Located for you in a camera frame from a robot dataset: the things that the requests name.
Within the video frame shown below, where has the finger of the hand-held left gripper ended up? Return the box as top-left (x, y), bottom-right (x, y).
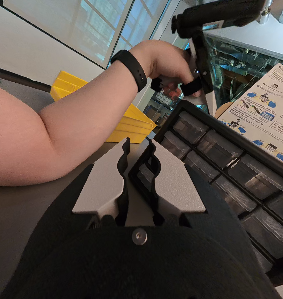
top-left (196, 90), bottom-right (218, 117)

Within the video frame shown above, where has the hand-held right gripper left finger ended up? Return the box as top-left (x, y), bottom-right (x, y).
top-left (72, 137), bottom-right (131, 226)

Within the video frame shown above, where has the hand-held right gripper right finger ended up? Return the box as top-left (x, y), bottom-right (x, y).
top-left (148, 139), bottom-right (206, 226)

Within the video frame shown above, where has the black drawer cabinet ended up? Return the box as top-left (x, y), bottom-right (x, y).
top-left (128, 100), bottom-right (283, 288)

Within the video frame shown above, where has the grid of clear drawers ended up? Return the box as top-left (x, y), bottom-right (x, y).
top-left (138, 111), bottom-right (283, 274)

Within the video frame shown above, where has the person's left forearm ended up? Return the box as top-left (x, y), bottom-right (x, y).
top-left (0, 61), bottom-right (142, 187)

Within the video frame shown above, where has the person's left hand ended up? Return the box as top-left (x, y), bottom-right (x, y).
top-left (129, 40), bottom-right (203, 97)

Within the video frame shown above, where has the instruction sheet on board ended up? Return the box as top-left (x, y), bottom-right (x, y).
top-left (214, 101), bottom-right (236, 119)

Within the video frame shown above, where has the printed instruction sheet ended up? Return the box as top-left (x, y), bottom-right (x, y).
top-left (217, 63), bottom-right (283, 164)

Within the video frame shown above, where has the yellow plastic bin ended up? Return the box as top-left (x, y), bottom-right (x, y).
top-left (50, 71), bottom-right (157, 143)

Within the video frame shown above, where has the black wristband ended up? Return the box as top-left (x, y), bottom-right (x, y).
top-left (110, 50), bottom-right (148, 93)

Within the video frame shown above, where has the large paned window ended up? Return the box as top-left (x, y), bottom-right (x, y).
top-left (5, 0), bottom-right (170, 68)

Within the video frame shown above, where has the silver ventilation duct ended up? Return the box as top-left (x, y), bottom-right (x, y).
top-left (256, 0), bottom-right (283, 25)

